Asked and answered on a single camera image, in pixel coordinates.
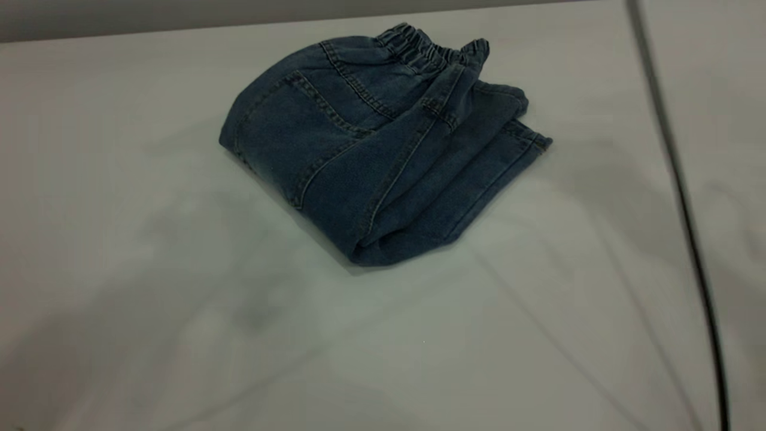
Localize blue denim jeans with print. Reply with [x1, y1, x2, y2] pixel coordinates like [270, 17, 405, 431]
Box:
[218, 23, 554, 267]

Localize long black cable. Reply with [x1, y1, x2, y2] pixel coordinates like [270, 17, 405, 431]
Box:
[625, 0, 731, 431]

